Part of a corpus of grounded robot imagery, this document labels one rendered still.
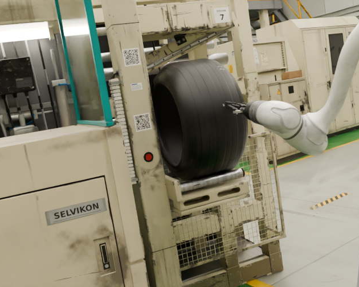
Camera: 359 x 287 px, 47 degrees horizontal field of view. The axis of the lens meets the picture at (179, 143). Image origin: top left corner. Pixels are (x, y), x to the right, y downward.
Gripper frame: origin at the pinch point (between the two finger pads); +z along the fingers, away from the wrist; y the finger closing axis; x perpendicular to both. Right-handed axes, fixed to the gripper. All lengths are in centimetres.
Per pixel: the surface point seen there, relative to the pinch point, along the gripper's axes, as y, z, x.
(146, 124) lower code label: 30.5, 23.6, 6.5
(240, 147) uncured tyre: -6.1, 5.0, 20.6
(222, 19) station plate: -29, 56, -37
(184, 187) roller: 20.2, 11.9, 35.2
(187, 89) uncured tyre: 14.3, 10.8, -8.3
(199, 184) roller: 12.9, 11.8, 35.6
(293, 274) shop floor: -67, 54, 132
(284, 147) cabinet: -285, 361, 151
